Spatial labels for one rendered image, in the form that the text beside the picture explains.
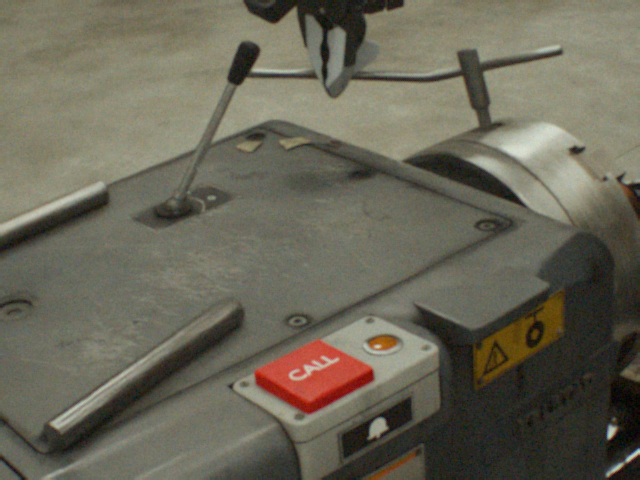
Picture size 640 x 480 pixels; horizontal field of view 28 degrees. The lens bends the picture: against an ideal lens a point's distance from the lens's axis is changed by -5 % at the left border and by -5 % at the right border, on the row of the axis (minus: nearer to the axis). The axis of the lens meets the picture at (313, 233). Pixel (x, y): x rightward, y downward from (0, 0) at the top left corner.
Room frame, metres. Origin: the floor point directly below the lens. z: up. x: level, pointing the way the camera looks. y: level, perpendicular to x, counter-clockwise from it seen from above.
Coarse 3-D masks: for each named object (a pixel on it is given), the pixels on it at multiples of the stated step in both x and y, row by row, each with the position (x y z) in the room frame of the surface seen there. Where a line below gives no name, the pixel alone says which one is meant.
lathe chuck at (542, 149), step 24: (504, 120) 1.28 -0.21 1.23; (528, 120) 1.27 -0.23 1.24; (480, 144) 1.22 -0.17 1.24; (504, 144) 1.21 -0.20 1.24; (528, 144) 1.21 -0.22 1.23; (552, 144) 1.21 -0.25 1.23; (576, 144) 1.21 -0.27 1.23; (528, 168) 1.17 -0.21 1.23; (552, 168) 1.17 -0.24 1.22; (576, 168) 1.18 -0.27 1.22; (552, 192) 1.14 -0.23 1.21; (576, 192) 1.15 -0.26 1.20; (600, 192) 1.16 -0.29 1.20; (576, 216) 1.13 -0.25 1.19; (600, 216) 1.14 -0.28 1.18; (624, 216) 1.15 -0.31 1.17; (624, 240) 1.13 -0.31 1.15; (624, 264) 1.12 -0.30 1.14; (624, 288) 1.11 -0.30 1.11; (624, 312) 1.11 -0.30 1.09; (624, 336) 1.11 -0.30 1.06; (624, 360) 1.13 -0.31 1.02
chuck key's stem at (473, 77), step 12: (468, 48) 1.29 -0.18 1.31; (468, 60) 1.28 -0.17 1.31; (468, 72) 1.27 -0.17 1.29; (480, 72) 1.28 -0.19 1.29; (468, 84) 1.27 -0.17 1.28; (480, 84) 1.27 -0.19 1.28; (468, 96) 1.28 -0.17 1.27; (480, 96) 1.27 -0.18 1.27; (480, 108) 1.27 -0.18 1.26; (480, 120) 1.27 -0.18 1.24
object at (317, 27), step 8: (312, 16) 1.30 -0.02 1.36; (320, 16) 1.30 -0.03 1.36; (312, 24) 1.30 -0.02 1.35; (320, 24) 1.29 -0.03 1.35; (328, 24) 1.30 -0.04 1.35; (312, 32) 1.30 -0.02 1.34; (320, 32) 1.29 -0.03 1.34; (312, 40) 1.30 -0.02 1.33; (320, 40) 1.29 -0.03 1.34; (312, 48) 1.30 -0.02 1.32; (320, 48) 1.29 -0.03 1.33; (328, 48) 1.30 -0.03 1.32; (312, 56) 1.30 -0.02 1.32; (320, 56) 1.29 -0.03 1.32; (328, 56) 1.30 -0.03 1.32; (312, 64) 1.30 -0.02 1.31; (320, 64) 1.29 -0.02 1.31; (320, 72) 1.30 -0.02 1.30; (320, 80) 1.30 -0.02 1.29
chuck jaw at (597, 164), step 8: (584, 152) 1.21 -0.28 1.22; (600, 152) 1.24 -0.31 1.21; (576, 160) 1.20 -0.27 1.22; (584, 160) 1.20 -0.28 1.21; (592, 160) 1.21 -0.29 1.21; (600, 160) 1.23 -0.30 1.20; (608, 160) 1.23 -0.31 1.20; (584, 168) 1.19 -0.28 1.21; (592, 168) 1.20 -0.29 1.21; (600, 168) 1.20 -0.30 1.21; (608, 168) 1.22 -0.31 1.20; (616, 168) 1.22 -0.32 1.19; (592, 176) 1.18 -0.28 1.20; (600, 176) 1.19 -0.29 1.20; (616, 176) 1.21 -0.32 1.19
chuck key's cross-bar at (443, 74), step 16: (544, 48) 1.27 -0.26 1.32; (560, 48) 1.26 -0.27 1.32; (480, 64) 1.28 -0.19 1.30; (496, 64) 1.27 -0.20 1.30; (512, 64) 1.27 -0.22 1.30; (352, 80) 1.30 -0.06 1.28; (368, 80) 1.30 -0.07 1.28; (384, 80) 1.30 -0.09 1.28; (400, 80) 1.29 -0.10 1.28; (416, 80) 1.29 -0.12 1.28; (432, 80) 1.28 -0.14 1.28
